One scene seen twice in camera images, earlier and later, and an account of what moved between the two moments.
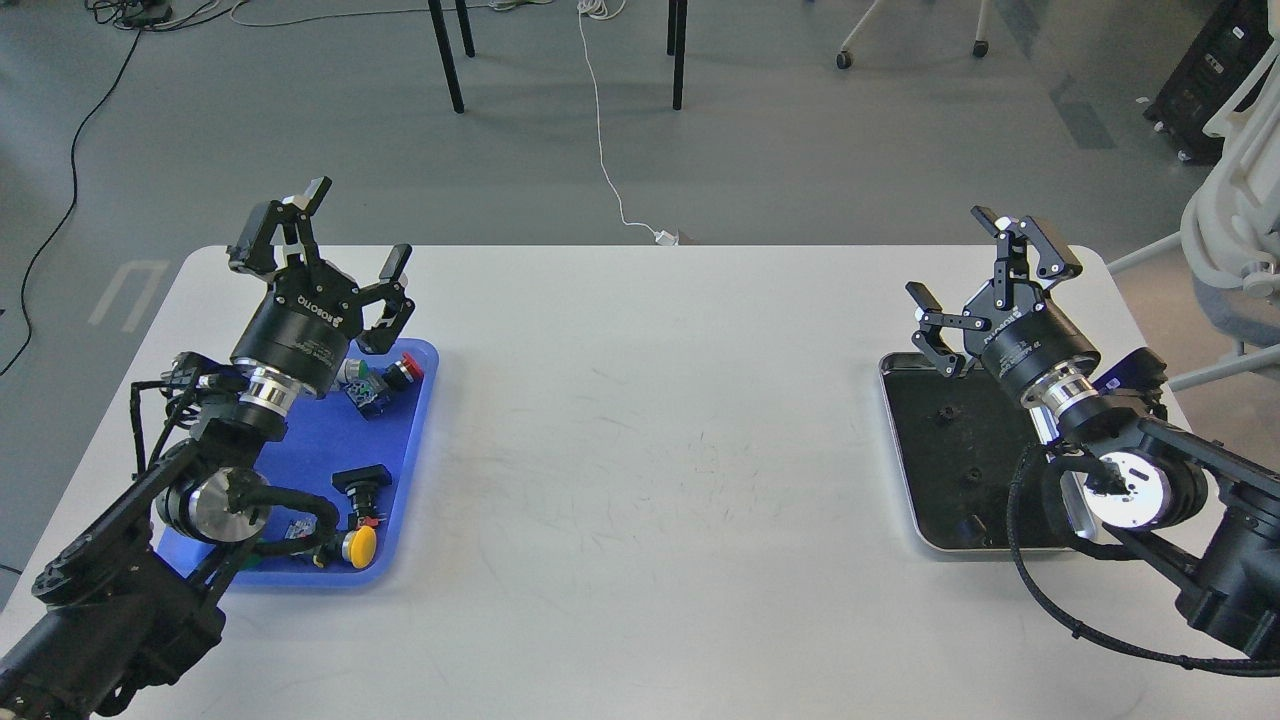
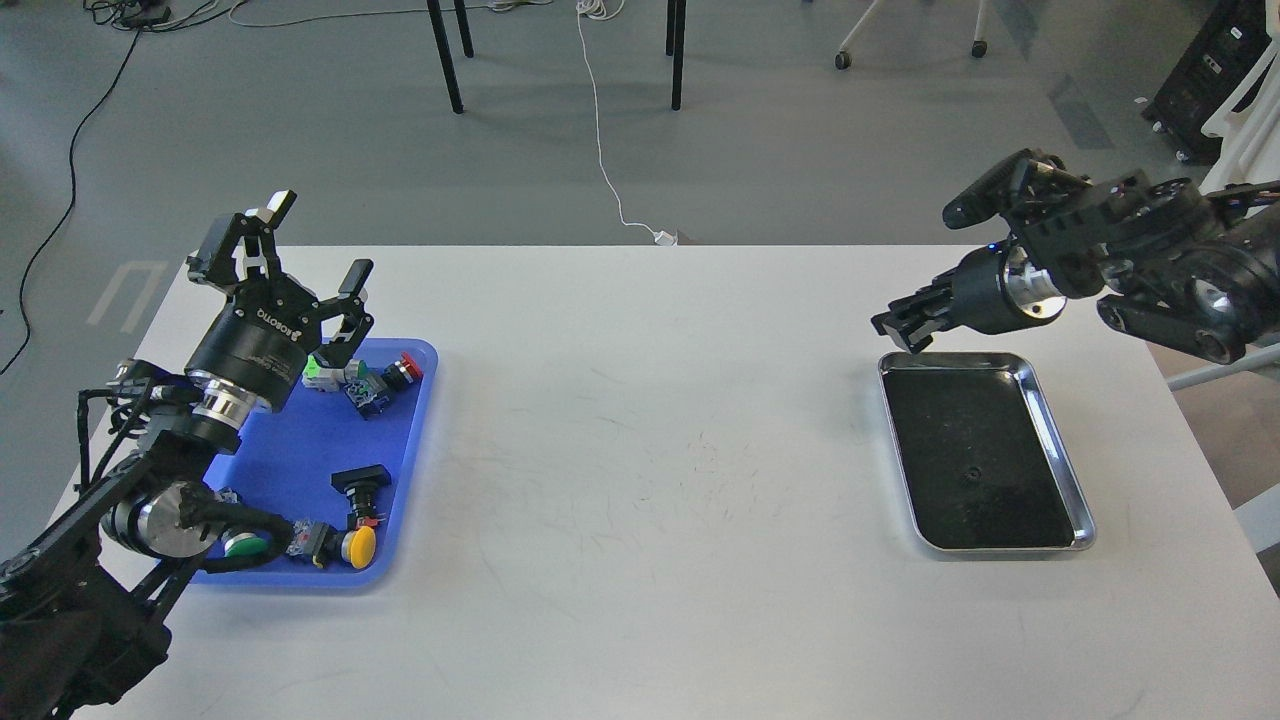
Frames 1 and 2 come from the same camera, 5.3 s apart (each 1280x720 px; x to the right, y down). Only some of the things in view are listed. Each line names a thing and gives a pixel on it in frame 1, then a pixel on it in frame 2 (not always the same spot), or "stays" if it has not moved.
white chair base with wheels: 980,49 stays
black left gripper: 298,329 -> 261,337
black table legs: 677,31 stays
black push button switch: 361,484 stays
